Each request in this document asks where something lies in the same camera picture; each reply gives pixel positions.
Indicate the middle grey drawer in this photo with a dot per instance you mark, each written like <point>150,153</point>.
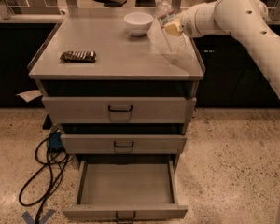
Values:
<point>123,143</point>

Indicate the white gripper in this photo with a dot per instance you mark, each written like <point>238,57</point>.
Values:
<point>189,24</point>

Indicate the bottom grey drawer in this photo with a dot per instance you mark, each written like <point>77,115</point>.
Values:
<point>126,189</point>

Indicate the white ceramic bowl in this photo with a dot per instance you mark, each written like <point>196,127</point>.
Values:
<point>138,23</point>

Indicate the dark striped snack bar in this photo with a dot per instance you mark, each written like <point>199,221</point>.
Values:
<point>79,56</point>

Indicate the long white counter rail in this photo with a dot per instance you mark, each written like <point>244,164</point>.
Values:
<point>25,18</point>

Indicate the grey drawer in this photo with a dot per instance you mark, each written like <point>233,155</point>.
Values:
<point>123,143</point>
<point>126,189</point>
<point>119,109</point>

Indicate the top grey drawer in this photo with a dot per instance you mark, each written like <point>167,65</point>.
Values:
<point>119,109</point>

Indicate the black chair armrest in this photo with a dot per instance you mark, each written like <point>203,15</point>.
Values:
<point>112,3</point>

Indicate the clear plastic water bottle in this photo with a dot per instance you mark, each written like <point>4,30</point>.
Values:
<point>165,13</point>

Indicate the blue power box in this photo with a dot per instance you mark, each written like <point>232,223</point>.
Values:
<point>55,143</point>

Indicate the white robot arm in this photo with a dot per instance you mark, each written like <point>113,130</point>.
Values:
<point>230,172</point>

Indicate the white paper sheet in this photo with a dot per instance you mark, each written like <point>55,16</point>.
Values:
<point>29,96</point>

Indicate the grey drawer cabinet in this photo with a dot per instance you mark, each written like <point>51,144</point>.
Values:
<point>126,66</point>

